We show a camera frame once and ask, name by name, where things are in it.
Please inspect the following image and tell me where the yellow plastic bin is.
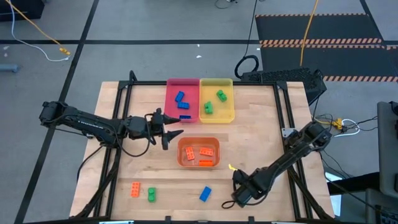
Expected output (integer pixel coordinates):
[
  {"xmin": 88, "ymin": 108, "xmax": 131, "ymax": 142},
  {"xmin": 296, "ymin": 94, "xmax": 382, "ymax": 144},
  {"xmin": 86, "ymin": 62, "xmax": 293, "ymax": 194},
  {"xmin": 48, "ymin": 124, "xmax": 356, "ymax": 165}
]
[{"xmin": 198, "ymin": 78, "xmax": 235, "ymax": 124}]

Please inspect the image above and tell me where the grey cabinet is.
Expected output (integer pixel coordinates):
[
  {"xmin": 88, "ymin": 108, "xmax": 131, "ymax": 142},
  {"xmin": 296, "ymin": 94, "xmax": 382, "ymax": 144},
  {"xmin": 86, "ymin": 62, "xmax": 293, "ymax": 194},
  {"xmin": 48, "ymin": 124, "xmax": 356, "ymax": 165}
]
[{"xmin": 377, "ymin": 101, "xmax": 398, "ymax": 200}]

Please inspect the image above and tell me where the grey bar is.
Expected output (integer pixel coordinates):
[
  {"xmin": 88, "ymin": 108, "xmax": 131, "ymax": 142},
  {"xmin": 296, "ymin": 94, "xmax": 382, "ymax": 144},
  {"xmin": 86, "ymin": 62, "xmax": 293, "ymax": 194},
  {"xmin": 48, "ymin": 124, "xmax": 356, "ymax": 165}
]
[{"xmin": 0, "ymin": 63, "xmax": 19, "ymax": 73}]

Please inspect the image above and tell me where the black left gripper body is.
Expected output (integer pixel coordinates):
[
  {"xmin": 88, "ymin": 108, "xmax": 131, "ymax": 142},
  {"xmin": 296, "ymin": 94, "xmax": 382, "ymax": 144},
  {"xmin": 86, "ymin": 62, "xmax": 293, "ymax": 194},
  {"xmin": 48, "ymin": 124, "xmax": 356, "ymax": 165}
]
[{"xmin": 145, "ymin": 113, "xmax": 167, "ymax": 142}]

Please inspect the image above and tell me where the black hanging cable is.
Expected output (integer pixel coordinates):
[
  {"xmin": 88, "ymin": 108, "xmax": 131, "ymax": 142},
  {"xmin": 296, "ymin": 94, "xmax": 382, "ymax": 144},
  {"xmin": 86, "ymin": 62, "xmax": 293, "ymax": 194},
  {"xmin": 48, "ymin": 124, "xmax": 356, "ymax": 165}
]
[{"xmin": 234, "ymin": 0, "xmax": 261, "ymax": 80}]

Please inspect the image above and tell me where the orange plastic bin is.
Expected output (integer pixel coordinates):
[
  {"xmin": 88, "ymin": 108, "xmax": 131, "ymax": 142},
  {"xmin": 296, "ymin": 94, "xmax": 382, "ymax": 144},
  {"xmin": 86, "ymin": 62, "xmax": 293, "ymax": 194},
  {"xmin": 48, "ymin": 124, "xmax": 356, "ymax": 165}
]
[{"xmin": 177, "ymin": 136, "xmax": 221, "ymax": 169}]

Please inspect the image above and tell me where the black mat with hazard stripes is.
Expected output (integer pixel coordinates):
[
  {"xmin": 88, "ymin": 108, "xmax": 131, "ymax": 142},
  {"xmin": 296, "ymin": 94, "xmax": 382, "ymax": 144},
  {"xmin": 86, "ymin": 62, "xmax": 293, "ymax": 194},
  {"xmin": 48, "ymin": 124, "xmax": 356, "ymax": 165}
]
[
  {"xmin": 254, "ymin": 13, "xmax": 384, "ymax": 44},
  {"xmin": 259, "ymin": 43, "xmax": 398, "ymax": 83}
]

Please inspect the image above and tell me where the white power cable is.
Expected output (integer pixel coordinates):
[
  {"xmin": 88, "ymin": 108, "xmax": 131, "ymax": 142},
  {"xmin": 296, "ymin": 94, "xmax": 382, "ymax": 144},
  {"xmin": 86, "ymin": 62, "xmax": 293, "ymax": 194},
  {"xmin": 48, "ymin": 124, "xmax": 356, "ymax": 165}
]
[{"xmin": 334, "ymin": 118, "xmax": 361, "ymax": 138}]

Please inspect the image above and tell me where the black aluminium table frame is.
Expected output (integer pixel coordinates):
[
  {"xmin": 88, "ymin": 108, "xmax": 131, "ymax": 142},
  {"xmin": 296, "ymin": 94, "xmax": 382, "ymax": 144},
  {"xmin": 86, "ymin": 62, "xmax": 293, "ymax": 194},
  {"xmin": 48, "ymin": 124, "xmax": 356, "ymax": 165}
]
[{"xmin": 74, "ymin": 70, "xmax": 335, "ymax": 223}]

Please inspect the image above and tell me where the yellow floor cable with plug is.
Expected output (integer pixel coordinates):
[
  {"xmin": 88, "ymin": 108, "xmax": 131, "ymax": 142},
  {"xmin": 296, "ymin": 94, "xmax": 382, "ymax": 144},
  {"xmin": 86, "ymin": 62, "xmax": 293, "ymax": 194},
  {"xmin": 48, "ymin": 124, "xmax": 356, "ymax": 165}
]
[{"xmin": 4, "ymin": 0, "xmax": 72, "ymax": 56}]

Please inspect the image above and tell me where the white floor cable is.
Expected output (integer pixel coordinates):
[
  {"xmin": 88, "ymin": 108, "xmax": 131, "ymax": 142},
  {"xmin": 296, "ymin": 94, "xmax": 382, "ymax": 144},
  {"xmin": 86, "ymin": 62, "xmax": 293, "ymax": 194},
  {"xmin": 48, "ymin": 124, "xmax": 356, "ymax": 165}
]
[{"xmin": 8, "ymin": 0, "xmax": 71, "ymax": 62}]

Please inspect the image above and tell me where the yellow hanging cable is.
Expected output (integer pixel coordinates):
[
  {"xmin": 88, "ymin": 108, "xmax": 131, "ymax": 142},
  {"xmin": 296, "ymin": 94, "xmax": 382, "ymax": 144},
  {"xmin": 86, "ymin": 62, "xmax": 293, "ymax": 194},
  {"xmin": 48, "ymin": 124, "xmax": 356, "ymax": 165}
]
[{"xmin": 299, "ymin": 0, "xmax": 320, "ymax": 67}]

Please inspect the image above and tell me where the red plastic bin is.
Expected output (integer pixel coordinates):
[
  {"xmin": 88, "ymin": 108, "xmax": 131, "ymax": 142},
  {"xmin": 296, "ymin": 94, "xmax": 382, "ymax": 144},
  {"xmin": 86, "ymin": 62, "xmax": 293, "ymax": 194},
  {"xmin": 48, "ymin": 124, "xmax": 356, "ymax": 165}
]
[{"xmin": 164, "ymin": 78, "xmax": 200, "ymax": 123}]

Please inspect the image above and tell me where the black box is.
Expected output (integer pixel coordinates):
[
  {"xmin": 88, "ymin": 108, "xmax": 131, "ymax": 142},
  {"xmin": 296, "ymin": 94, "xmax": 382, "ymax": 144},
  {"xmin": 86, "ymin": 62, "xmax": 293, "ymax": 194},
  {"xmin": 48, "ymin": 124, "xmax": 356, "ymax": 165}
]
[{"xmin": 0, "ymin": 0, "xmax": 45, "ymax": 22}]

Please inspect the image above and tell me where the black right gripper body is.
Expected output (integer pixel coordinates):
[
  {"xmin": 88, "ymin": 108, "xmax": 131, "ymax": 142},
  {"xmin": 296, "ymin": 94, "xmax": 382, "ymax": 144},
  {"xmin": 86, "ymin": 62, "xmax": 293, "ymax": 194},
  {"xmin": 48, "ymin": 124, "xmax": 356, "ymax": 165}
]
[{"xmin": 231, "ymin": 169, "xmax": 266, "ymax": 208}]

